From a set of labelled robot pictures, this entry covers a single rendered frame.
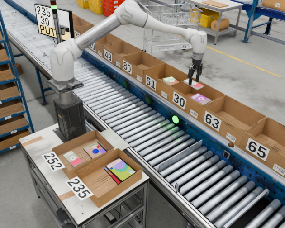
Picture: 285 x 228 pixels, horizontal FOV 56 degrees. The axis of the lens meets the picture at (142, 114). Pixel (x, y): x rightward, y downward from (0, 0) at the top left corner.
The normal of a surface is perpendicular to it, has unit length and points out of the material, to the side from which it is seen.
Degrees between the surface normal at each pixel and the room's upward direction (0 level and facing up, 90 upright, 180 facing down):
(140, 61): 89
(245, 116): 89
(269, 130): 90
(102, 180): 3
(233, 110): 89
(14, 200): 0
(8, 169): 0
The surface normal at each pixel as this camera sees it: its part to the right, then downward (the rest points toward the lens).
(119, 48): 0.61, 0.47
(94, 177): 0.00, -0.82
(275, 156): -0.79, 0.36
